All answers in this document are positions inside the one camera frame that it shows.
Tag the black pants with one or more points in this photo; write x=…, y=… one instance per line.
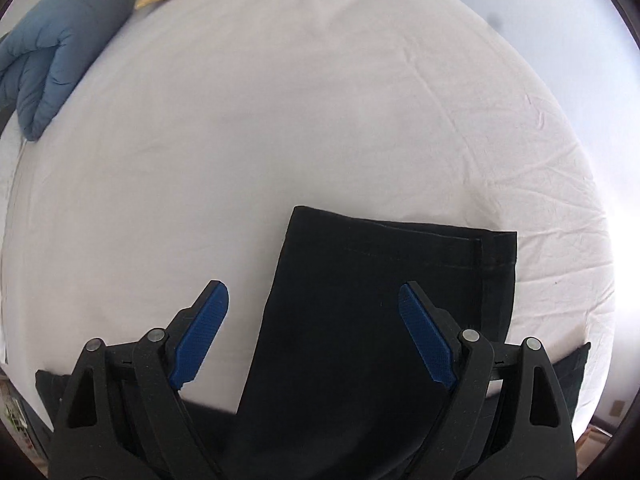
x=375, y=300

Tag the wall socket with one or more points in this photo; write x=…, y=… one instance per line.
x=618, y=408

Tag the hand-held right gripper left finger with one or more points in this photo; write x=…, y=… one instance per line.
x=200, y=335

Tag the white bed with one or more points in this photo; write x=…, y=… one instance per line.
x=250, y=135

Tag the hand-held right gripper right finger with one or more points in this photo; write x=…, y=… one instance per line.
x=425, y=335

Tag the blue duvet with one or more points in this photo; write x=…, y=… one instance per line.
x=65, y=45

